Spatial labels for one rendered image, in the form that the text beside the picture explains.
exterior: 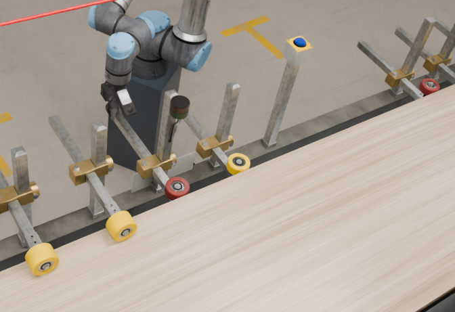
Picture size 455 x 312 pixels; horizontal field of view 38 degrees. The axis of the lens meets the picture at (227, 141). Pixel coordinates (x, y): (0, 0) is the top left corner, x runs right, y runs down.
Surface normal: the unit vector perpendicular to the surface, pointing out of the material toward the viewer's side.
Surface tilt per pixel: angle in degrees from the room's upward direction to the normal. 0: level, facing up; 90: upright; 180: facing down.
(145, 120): 90
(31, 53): 0
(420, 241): 0
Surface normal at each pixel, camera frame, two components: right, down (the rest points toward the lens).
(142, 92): -0.34, 0.64
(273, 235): 0.17, -0.68
